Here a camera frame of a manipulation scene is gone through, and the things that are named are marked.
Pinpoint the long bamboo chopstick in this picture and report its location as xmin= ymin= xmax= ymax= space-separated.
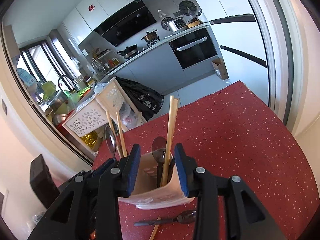
xmin=160 ymin=95 xmax=178 ymax=187

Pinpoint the black plastic bag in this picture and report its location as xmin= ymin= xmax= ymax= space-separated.
xmin=116 ymin=77 xmax=164 ymax=121

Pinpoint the beige perforated storage cart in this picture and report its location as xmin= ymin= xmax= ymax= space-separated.
xmin=62 ymin=77 xmax=146 ymax=158

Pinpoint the white refrigerator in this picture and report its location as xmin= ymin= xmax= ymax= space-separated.
xmin=196 ymin=0 xmax=269 ymax=103

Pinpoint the pink plastic utensil holder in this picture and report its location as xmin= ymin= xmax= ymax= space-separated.
xmin=119 ymin=152 xmax=194 ymax=210

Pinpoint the silver rice cooker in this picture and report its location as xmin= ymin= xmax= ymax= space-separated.
xmin=167 ymin=17 xmax=188 ymax=34

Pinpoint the black kitchen faucet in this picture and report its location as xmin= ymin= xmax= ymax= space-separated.
xmin=57 ymin=75 xmax=75 ymax=93

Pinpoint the black range hood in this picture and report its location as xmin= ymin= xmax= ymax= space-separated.
xmin=94 ymin=0 xmax=156 ymax=47

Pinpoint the bamboo chopstick vertical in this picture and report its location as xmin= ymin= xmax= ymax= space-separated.
xmin=116 ymin=112 xmax=127 ymax=157
xmin=104 ymin=111 xmax=123 ymax=159

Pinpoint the black wok on stove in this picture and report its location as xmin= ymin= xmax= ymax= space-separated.
xmin=117 ymin=44 xmax=138 ymax=60

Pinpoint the steel pot on stove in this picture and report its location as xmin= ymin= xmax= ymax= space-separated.
xmin=141 ymin=29 xmax=158 ymax=43

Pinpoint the short visible bamboo chopstick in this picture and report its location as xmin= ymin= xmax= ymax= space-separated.
xmin=149 ymin=224 xmax=159 ymax=240

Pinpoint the bamboo chopstick right vertical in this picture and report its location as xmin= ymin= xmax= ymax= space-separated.
xmin=116 ymin=112 xmax=127 ymax=157

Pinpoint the built-in black oven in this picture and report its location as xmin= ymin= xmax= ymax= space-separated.
xmin=169 ymin=28 xmax=217 ymax=69

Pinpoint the dark spoon near holder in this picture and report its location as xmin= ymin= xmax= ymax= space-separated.
xmin=134 ymin=210 xmax=197 ymax=226

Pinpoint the cardboard box on floor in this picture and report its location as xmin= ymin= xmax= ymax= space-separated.
xmin=211 ymin=58 xmax=229 ymax=80

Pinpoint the bamboo chopstick left vertical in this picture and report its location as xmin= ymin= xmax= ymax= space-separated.
xmin=104 ymin=111 xmax=123 ymax=159

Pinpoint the patterned-end bamboo chopstick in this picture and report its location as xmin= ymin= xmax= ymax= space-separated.
xmin=167 ymin=95 xmax=175 ymax=152

